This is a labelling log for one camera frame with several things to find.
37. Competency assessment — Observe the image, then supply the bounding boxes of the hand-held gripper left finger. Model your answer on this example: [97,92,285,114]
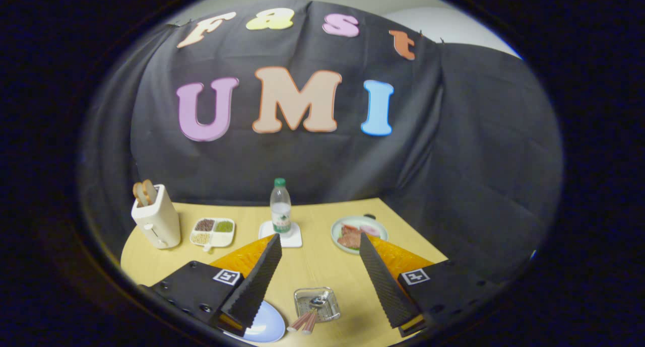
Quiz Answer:
[139,233,283,337]

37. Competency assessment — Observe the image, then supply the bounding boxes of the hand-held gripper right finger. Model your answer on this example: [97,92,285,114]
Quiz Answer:
[359,232,504,337]

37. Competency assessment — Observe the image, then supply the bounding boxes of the fork with red checked handle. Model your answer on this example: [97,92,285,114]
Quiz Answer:
[287,309,313,332]

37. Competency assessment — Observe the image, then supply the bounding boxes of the spoon with red checked handle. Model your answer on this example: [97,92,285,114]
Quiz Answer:
[301,297,327,335]

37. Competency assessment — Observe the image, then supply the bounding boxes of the blue round plate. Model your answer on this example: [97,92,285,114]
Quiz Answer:
[224,300,286,343]

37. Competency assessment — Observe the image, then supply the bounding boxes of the white square coaster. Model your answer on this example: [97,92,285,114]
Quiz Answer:
[259,221,303,248]

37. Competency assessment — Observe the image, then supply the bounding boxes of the pale green food plate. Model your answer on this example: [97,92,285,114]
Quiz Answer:
[331,215,389,255]

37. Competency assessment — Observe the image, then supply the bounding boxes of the cooked meat slices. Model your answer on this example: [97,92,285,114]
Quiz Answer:
[337,224,379,249]

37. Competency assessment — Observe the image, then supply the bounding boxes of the white divided dish of beans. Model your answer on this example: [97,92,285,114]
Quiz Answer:
[189,217,236,251]

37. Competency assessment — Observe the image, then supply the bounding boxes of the clear water bottle green cap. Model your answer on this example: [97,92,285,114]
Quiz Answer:
[270,178,292,235]

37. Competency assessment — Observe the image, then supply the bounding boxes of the cream white toaster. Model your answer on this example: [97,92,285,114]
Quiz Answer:
[131,184,181,250]

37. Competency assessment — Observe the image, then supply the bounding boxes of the black backdrop cloth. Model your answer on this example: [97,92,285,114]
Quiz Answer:
[78,0,562,287]

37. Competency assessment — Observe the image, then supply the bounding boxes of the metal wire cutlery basket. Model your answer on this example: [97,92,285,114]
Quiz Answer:
[294,287,341,322]

